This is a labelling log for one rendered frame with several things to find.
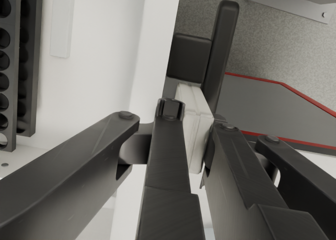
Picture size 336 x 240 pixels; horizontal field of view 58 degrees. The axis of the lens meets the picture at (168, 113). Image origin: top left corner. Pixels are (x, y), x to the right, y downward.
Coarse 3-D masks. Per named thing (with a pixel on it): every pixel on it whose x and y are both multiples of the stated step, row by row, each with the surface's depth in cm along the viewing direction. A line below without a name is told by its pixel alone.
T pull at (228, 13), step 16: (224, 0) 18; (224, 16) 18; (224, 32) 18; (176, 48) 18; (192, 48) 18; (208, 48) 18; (224, 48) 18; (176, 64) 18; (192, 64) 18; (208, 64) 18; (224, 64) 18; (192, 80) 19; (208, 80) 19; (208, 96) 19
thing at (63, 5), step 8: (56, 0) 23; (64, 0) 23; (72, 0) 24; (56, 8) 24; (64, 8) 24; (72, 8) 24; (56, 16) 24; (64, 16) 24; (72, 16) 25; (56, 24) 24; (64, 24) 24; (56, 32) 24; (64, 32) 24; (56, 40) 24; (64, 40) 24; (56, 48) 24; (64, 48) 24; (56, 56) 25; (64, 56) 25
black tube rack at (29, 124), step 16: (0, 0) 22; (32, 0) 21; (32, 16) 22; (0, 32) 22; (32, 32) 22; (32, 48) 22; (0, 64) 23; (32, 64) 23; (0, 80) 23; (32, 80) 23; (0, 96) 23; (32, 96) 24; (32, 112) 24; (16, 128) 25; (32, 128) 25
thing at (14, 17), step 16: (16, 0) 19; (0, 16) 19; (16, 16) 19; (16, 32) 19; (0, 48) 19; (16, 48) 20; (16, 64) 20; (16, 80) 20; (16, 96) 21; (0, 112) 21; (16, 112) 21; (0, 128) 21; (0, 144) 22
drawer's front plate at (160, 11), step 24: (168, 0) 16; (144, 24) 16; (168, 24) 16; (144, 48) 17; (168, 48) 17; (144, 72) 17; (144, 96) 17; (144, 120) 18; (144, 168) 19; (120, 192) 19; (120, 216) 20
